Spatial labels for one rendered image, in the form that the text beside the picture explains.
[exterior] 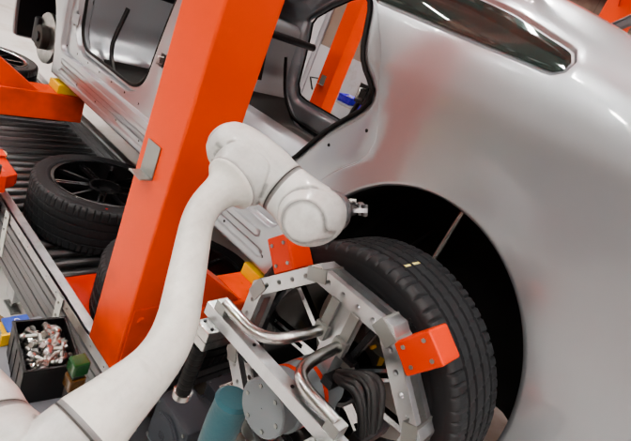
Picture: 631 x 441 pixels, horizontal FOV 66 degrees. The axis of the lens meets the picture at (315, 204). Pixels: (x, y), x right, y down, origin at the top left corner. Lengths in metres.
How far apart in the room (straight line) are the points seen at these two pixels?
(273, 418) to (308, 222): 0.47
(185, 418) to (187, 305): 0.95
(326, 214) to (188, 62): 0.56
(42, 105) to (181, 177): 2.05
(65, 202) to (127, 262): 1.03
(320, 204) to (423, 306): 0.40
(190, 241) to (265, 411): 0.47
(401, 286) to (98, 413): 0.66
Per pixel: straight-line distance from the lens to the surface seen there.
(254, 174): 0.84
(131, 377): 0.69
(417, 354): 1.01
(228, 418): 1.26
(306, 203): 0.78
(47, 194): 2.46
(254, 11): 1.18
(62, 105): 3.25
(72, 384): 1.41
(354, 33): 4.47
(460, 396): 1.12
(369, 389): 0.97
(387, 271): 1.11
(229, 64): 1.18
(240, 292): 1.74
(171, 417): 1.67
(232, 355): 1.37
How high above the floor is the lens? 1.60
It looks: 19 degrees down
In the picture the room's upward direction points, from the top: 23 degrees clockwise
